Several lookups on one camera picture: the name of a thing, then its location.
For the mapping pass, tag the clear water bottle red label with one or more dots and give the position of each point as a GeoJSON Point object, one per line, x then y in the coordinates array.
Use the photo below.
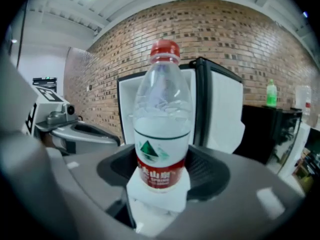
{"type": "Point", "coordinates": [162, 134]}

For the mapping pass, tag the black mini fridge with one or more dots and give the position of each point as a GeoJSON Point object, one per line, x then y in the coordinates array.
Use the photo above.
{"type": "Point", "coordinates": [127, 109]}

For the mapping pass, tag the cardboard box with goods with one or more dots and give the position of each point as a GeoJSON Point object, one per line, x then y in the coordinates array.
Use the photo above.
{"type": "Point", "coordinates": [308, 169]}

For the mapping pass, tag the black glass-door cabinet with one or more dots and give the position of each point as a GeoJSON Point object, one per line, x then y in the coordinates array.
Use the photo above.
{"type": "Point", "coordinates": [270, 134]}

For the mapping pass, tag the black box green light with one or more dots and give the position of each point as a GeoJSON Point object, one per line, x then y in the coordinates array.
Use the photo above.
{"type": "Point", "coordinates": [45, 84]}

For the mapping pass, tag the green drink bottle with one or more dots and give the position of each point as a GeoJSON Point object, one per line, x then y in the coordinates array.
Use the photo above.
{"type": "Point", "coordinates": [271, 95]}

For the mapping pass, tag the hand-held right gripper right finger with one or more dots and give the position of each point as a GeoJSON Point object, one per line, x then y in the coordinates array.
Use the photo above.
{"type": "Point", "coordinates": [237, 199]}

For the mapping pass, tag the clear bottle on cabinet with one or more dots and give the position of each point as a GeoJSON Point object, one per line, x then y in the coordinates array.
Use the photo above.
{"type": "Point", "coordinates": [303, 101]}

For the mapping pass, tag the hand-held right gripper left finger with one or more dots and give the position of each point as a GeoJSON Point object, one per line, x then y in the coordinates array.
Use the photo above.
{"type": "Point", "coordinates": [100, 184]}

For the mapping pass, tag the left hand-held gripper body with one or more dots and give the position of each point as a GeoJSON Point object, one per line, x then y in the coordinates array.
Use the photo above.
{"type": "Point", "coordinates": [47, 109]}

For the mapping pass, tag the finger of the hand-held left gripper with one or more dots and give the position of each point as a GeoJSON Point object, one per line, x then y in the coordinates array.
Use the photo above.
{"type": "Point", "coordinates": [83, 126]}
{"type": "Point", "coordinates": [82, 136]}

